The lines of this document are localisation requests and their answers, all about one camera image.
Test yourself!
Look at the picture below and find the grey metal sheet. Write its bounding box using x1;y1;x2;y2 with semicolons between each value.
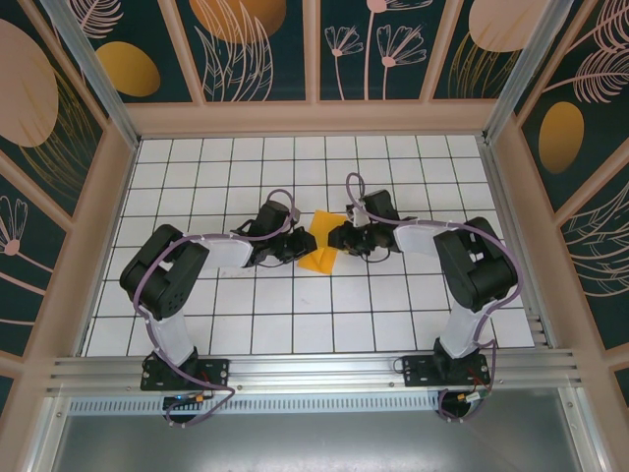
29;387;605;472

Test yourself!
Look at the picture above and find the long aluminium mounting rail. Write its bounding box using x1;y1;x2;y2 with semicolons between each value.
46;348;584;394

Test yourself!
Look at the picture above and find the aluminium side rail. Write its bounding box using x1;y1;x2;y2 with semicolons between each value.
479;137;559;348

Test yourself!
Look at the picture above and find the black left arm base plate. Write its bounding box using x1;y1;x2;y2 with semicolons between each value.
141;357;231;392

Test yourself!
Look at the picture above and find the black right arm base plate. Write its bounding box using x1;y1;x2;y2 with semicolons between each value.
401;354;491;389

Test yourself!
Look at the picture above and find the slotted grey cable duct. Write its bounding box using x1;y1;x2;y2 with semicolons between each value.
68;396;443;414

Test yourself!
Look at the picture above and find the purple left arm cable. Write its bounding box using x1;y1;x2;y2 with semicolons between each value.
133;189;302;428

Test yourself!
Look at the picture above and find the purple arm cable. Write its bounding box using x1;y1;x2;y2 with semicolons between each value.
133;189;302;428
345;171;523;428

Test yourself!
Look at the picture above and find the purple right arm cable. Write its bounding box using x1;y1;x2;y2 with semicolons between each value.
345;171;523;428

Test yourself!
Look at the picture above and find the aluminium corner post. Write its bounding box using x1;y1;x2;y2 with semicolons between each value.
38;0;142;148
484;0;576;144

